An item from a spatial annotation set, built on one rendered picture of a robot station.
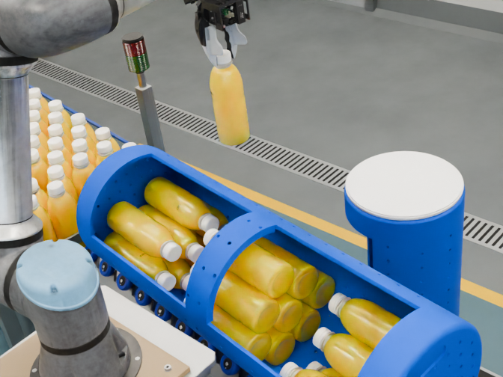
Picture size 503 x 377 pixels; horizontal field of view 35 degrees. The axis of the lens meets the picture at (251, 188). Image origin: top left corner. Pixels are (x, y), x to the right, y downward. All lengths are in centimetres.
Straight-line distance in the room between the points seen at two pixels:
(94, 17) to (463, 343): 76
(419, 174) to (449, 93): 253
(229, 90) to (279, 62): 322
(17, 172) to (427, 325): 68
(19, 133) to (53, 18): 22
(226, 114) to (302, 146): 233
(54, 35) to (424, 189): 104
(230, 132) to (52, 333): 67
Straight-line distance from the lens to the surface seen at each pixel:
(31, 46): 115
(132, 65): 229
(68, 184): 203
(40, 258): 126
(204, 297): 146
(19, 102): 125
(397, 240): 184
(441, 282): 196
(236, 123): 172
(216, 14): 160
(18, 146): 127
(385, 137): 405
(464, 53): 488
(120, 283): 184
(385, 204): 184
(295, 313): 154
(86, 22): 114
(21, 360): 145
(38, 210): 195
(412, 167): 196
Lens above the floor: 213
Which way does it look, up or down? 35 degrees down
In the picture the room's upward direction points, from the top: 8 degrees counter-clockwise
